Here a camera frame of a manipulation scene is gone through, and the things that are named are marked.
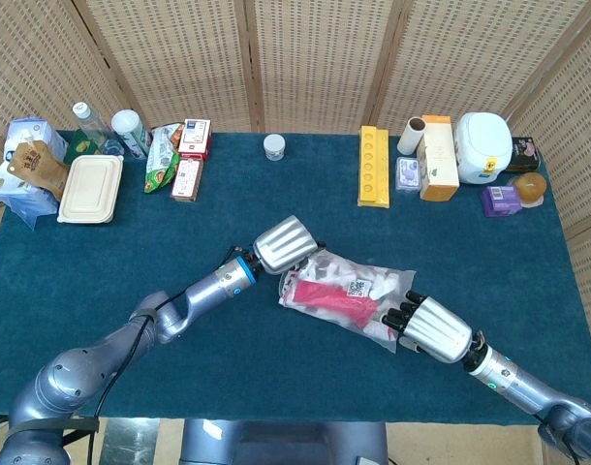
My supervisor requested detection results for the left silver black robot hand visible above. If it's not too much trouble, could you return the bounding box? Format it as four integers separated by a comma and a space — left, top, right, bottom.
251, 215, 326, 277

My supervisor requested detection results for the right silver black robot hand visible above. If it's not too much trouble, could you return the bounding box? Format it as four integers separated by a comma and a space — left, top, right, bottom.
381, 289, 474, 364

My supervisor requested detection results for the clear plastic zip bag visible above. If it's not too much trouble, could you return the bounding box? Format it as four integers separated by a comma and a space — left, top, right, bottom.
277, 249, 417, 355

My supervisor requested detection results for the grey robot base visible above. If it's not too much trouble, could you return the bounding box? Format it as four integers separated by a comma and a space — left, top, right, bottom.
178, 418, 389, 465

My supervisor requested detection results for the green snack bag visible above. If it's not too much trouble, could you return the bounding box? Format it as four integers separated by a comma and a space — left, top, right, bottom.
143, 123, 185, 195

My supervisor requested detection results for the small white lidded jar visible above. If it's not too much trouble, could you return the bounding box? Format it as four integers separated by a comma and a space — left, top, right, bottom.
263, 134, 288, 162

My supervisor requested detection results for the red snack box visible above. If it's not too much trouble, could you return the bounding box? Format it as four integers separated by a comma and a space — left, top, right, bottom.
170, 157, 204, 203

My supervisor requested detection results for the yellow block with holes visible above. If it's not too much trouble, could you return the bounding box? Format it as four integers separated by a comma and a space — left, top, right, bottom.
357, 125, 391, 209

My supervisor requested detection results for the red white carton box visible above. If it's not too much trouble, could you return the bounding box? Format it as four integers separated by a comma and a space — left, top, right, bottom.
177, 118, 213, 162

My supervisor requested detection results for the purple tissue pack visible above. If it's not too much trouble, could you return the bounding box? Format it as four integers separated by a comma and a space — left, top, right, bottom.
394, 156, 423, 195

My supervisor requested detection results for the purple small box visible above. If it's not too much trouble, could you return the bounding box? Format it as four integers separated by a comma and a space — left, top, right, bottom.
480, 185, 523, 219

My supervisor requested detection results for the blue carpet table cover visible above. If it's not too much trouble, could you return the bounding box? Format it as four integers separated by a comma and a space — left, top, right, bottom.
0, 129, 591, 427

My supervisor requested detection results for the white paper roll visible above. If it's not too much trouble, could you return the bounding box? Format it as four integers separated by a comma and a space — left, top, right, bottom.
396, 116, 426, 156

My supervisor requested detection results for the orange cream carton box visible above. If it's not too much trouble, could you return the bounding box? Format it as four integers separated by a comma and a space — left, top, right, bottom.
416, 114, 460, 202

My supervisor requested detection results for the amber round jar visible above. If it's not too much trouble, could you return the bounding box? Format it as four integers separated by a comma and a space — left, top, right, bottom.
507, 171, 548, 209

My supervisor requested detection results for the white round lidded container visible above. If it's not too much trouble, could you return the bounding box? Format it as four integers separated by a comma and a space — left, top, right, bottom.
453, 111, 513, 185

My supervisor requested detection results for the woven bamboo folding screen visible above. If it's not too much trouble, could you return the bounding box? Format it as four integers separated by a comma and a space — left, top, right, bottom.
0, 0, 591, 418

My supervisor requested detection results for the black box pink print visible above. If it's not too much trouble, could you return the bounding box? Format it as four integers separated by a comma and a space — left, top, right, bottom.
506, 137, 542, 174

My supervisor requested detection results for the beige lidded lunch box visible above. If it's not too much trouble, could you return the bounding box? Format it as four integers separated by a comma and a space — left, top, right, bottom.
56, 154, 125, 225

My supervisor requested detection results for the dark green packet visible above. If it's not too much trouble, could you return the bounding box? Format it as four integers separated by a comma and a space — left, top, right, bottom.
62, 138, 103, 166

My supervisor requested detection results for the clear plastic water bottle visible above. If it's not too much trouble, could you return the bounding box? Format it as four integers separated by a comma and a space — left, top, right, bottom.
72, 101, 113, 149

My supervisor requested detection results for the shiny grey metal plate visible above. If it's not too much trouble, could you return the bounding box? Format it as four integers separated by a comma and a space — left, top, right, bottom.
99, 418, 160, 465

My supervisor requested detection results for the brown kraft paper pouch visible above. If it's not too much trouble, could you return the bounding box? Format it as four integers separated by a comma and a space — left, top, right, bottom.
10, 140, 72, 202

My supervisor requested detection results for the blue white plastic pack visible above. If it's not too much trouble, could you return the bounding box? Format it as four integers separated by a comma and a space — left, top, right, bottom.
0, 117, 70, 231

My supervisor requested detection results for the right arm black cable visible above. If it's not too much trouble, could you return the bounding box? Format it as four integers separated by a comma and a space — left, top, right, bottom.
532, 414, 581, 465

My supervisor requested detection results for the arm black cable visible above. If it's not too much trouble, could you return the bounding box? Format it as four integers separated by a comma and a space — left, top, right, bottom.
62, 290, 190, 465
532, 414, 581, 465

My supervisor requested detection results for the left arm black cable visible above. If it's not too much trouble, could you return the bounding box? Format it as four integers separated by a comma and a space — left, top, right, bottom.
62, 290, 190, 465

